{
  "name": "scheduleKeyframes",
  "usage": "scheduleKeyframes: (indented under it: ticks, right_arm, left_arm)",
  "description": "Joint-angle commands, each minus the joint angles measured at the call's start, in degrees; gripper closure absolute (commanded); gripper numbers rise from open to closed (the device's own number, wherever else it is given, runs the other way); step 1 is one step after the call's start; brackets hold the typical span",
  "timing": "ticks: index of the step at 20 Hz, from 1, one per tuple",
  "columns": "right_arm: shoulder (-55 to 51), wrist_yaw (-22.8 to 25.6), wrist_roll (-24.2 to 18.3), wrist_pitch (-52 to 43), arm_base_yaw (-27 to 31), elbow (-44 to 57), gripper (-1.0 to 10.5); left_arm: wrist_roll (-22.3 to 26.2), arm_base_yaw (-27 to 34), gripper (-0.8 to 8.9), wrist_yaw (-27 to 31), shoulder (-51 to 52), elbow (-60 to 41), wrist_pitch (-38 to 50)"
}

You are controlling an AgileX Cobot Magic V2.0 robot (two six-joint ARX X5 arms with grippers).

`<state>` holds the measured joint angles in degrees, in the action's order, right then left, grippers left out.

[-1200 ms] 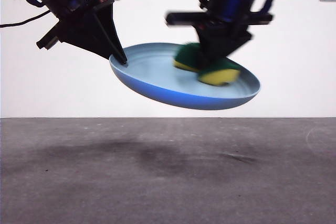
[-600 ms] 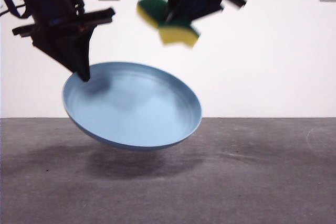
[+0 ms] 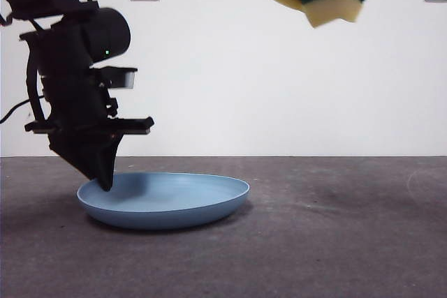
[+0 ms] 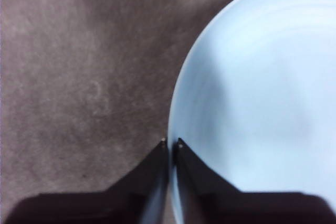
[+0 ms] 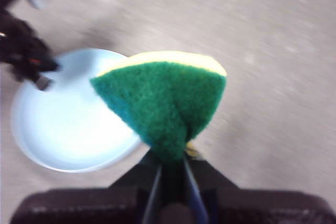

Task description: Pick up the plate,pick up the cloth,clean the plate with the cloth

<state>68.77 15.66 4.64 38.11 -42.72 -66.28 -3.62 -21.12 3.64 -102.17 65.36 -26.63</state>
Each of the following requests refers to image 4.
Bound blue round plate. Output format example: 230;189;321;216
167;0;336;224

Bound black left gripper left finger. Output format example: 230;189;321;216
5;137;169;224

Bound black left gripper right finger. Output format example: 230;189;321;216
174;137;333;224

